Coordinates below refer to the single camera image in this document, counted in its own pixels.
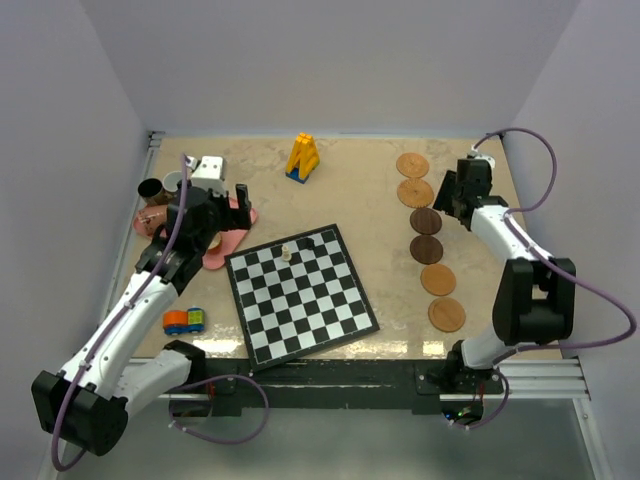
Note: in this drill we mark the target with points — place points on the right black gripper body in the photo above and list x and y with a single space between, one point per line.
447 193

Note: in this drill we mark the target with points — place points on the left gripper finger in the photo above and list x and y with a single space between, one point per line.
232 211
243 210

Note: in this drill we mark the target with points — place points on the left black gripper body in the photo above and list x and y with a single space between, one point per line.
218 221

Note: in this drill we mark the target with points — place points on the woven rattan coaster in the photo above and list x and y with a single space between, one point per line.
415 193
412 165

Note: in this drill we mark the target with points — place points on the dark wooden coaster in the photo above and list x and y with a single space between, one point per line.
425 221
426 249

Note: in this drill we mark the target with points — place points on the light wooden coaster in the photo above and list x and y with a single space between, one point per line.
438 279
446 314

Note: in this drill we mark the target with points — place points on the black white chessboard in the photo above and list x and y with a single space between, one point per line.
289 310

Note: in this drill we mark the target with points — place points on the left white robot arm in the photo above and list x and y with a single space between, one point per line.
90 399

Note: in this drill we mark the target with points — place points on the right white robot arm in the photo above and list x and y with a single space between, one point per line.
535 302

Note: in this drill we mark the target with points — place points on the orange cup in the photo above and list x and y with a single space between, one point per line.
216 242

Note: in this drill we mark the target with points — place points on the pink patterned cup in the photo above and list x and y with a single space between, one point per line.
149 219

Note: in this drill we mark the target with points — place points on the dark brown cup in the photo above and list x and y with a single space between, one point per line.
152 192

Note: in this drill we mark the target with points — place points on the grey printed mug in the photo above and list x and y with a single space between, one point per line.
171 182

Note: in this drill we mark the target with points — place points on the pink plastic tray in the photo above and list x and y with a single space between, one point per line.
214 260

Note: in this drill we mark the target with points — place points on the black chess piece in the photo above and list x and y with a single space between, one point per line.
308 244

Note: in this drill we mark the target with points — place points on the yellow blue block structure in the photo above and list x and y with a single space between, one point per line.
303 159

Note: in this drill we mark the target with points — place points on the orange blue toy car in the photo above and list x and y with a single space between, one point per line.
177 322

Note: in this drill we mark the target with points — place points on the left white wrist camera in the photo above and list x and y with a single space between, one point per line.
210 174

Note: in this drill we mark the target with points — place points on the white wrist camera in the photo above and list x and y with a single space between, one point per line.
210 174
477 155

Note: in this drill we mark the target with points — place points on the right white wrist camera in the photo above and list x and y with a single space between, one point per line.
477 155

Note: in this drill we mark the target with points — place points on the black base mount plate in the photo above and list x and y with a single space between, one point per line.
422 387

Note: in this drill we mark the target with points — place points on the aluminium rail frame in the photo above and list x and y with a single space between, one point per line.
545 379

